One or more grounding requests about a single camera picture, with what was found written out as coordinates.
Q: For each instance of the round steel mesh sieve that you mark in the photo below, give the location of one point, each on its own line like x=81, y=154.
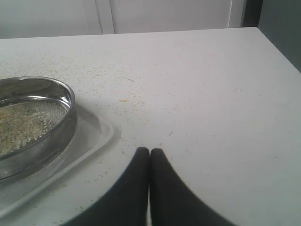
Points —
x=52, y=96

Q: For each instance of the yellow grain mixture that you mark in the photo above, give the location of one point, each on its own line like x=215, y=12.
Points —
x=20, y=125

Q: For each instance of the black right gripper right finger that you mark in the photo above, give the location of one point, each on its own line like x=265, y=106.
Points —
x=172, y=203

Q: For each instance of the white cabinet doors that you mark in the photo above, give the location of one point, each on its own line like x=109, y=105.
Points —
x=42, y=18

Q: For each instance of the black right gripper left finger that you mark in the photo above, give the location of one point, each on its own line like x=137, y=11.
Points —
x=125, y=203

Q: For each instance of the white plastic tray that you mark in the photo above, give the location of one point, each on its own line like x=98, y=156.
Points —
x=92, y=133

